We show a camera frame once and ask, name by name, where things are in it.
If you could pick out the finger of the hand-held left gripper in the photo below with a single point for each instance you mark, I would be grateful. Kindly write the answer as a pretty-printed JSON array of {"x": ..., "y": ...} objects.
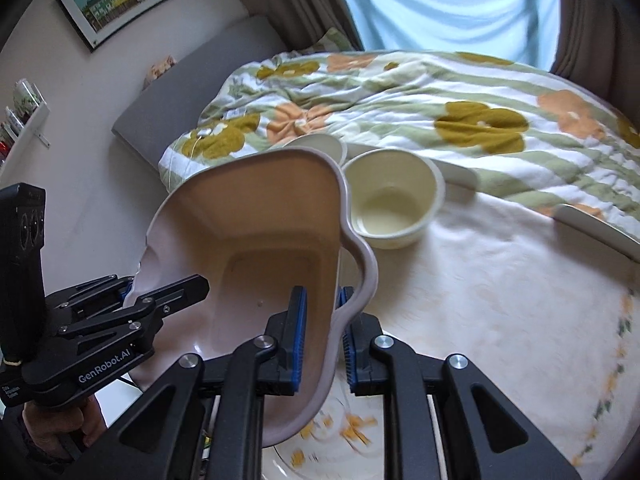
[
  {"x": 170, "y": 295},
  {"x": 90, "y": 295}
]

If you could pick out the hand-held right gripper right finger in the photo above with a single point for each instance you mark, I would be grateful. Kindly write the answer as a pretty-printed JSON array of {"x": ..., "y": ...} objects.
[{"x": 350, "y": 355}]

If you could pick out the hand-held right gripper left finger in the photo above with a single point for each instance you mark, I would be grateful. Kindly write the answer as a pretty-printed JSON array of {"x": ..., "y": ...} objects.
[{"x": 299, "y": 340}]

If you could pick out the duck print plate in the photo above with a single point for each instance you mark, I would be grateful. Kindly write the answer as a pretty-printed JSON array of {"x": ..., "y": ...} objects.
[{"x": 330, "y": 440}]

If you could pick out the pink square bowl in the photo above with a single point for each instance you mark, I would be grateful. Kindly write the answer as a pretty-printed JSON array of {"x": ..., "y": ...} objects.
[{"x": 250, "y": 220}]

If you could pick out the person's left hand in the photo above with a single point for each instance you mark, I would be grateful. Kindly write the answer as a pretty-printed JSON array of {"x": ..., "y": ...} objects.
[{"x": 60, "y": 425}]

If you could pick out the floral white tablecloth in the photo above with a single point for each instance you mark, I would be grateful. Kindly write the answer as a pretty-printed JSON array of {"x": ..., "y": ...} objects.
[{"x": 500, "y": 310}]

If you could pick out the cream round bowl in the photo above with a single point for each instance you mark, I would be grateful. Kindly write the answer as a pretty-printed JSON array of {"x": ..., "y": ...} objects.
[{"x": 395, "y": 185}]

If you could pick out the white round bowl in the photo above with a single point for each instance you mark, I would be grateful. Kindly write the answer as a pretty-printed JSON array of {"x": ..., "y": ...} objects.
[{"x": 325, "y": 144}]

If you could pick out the grey padded headboard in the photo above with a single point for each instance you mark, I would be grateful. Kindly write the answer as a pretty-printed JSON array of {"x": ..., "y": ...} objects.
[{"x": 200, "y": 75}]

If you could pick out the small plush toy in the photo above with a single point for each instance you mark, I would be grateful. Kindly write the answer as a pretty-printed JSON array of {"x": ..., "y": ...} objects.
[{"x": 159, "y": 69}]

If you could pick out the floral striped duvet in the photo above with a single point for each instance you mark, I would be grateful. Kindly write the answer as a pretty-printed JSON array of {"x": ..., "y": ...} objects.
[{"x": 450, "y": 90}]

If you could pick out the floral pillow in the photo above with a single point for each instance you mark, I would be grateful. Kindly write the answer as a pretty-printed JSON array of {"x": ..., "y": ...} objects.
[{"x": 332, "y": 40}]

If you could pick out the light blue cloth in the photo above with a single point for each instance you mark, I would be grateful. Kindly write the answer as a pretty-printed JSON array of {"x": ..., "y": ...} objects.
[{"x": 440, "y": 5}]

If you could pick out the white wall shelf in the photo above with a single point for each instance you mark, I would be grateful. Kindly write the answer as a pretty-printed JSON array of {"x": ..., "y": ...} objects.
[{"x": 34, "y": 116}]

